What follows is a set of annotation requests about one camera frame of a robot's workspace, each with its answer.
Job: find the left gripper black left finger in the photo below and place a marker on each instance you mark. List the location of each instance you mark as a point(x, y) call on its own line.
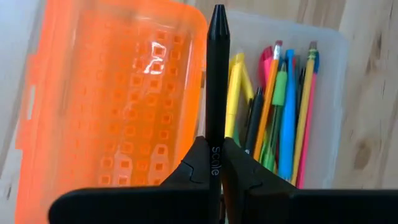
point(155, 205)

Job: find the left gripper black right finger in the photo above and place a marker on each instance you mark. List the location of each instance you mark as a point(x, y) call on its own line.
point(280, 205)

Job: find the natural wooden pencil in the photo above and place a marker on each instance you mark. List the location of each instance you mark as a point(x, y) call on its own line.
point(305, 109)

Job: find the orange pencil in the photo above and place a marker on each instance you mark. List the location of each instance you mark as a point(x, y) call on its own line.
point(268, 102)

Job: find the yellow highlighter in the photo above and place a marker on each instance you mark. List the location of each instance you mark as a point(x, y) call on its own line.
point(234, 99)

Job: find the pink highlighter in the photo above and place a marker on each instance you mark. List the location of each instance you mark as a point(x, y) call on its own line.
point(266, 67)

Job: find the orange plastic box lid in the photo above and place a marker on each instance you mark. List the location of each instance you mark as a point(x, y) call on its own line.
point(109, 109)

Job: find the blue highlighter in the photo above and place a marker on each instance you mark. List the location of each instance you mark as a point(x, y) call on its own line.
point(288, 124)

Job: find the green highlighter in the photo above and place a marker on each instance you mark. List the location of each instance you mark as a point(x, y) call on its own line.
point(278, 93)

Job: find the black pen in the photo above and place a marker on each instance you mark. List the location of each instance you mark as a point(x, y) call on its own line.
point(217, 93)
point(254, 124)

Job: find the clear plastic supply box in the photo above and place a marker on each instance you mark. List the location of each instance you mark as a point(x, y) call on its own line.
point(329, 109)

